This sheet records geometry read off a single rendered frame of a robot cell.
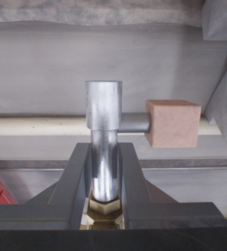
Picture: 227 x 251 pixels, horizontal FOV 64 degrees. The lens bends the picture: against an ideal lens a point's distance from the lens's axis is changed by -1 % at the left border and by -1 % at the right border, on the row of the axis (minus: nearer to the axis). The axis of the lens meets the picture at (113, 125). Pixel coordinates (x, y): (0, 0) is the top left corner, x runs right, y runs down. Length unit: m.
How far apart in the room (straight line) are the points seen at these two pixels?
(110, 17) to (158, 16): 0.06
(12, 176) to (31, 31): 0.37
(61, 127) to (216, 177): 0.43
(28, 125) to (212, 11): 0.32
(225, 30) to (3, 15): 0.28
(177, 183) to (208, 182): 0.09
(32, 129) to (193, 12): 0.31
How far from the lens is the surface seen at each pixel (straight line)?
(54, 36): 0.29
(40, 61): 0.31
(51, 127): 0.34
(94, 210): 0.17
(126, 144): 0.15
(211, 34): 0.27
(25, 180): 0.56
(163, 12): 0.28
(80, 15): 0.28
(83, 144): 0.15
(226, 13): 0.24
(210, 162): 0.53
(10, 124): 0.37
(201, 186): 0.60
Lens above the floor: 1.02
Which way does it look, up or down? 49 degrees down
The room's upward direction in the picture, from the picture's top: 178 degrees clockwise
